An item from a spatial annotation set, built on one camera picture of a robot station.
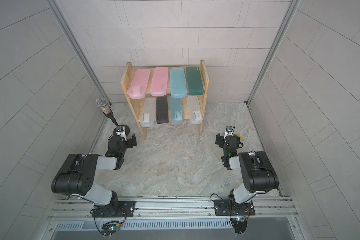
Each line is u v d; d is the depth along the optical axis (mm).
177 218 694
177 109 846
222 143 841
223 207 711
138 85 658
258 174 451
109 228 653
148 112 826
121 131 772
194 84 683
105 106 773
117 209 680
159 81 689
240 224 680
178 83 689
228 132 776
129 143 832
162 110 846
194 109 851
